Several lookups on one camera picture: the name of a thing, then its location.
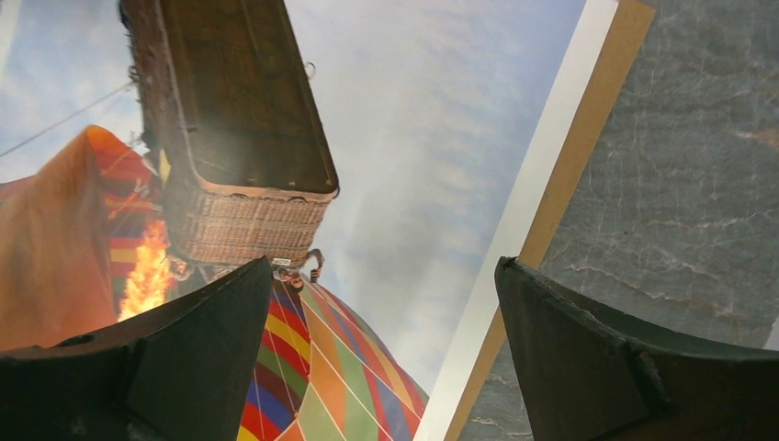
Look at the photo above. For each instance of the brown backing board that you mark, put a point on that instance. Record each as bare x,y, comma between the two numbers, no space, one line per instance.
602,49

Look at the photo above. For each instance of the hot air balloon photo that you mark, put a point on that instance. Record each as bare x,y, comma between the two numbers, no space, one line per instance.
366,149

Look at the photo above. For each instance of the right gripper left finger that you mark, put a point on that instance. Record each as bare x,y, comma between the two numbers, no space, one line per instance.
180,371

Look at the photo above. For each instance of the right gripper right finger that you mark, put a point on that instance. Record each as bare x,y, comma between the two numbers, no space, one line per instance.
588,371

